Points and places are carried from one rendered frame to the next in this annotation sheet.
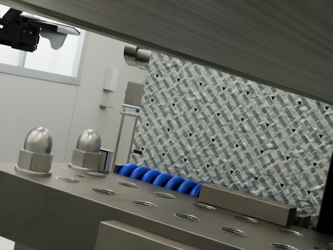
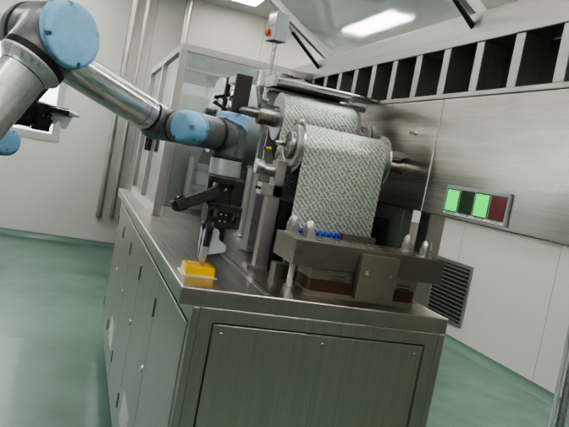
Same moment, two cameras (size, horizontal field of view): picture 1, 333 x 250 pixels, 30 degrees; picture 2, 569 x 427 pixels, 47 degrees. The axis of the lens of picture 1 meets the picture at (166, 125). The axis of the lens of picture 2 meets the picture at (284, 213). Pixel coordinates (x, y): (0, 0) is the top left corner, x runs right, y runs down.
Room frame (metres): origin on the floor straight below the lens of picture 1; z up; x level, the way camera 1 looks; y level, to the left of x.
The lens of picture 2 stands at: (-0.39, 1.31, 1.18)
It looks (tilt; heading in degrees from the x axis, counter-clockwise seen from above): 4 degrees down; 312
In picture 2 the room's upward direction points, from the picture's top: 11 degrees clockwise
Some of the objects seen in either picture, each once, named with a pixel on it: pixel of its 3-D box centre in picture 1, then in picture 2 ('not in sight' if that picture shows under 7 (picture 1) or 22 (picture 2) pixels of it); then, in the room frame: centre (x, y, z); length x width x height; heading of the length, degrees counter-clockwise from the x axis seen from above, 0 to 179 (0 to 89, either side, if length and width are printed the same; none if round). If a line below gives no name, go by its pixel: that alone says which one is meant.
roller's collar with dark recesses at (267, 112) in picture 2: not in sight; (267, 114); (1.03, -0.09, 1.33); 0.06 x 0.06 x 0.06; 60
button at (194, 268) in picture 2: not in sight; (197, 268); (0.78, 0.29, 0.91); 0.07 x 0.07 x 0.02; 60
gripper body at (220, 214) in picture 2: not in sight; (222, 202); (0.76, 0.27, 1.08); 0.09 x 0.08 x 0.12; 60
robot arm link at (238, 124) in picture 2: not in sight; (229, 135); (0.77, 0.28, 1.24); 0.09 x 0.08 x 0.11; 92
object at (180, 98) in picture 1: (230, 121); (335, 205); (0.69, -0.07, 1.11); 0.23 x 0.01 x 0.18; 60
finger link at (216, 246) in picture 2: not in sight; (213, 247); (0.75, 0.28, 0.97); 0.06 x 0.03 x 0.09; 60
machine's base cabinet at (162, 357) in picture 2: not in sight; (200, 337); (1.59, -0.50, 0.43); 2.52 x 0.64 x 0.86; 150
